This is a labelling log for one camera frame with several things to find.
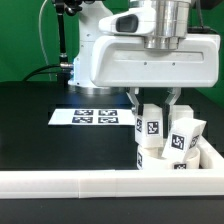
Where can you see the white round stool seat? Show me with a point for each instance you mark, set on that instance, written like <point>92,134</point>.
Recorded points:
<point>151,159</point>

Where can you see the white L-shaped fence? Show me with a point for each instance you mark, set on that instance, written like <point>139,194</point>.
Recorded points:
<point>207,180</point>

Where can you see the white marker sheet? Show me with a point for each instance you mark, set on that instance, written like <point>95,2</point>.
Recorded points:
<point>91,117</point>

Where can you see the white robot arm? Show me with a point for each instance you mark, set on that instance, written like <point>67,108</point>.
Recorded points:
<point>79,29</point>

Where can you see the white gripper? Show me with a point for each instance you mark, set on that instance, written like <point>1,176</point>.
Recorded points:
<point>150,47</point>

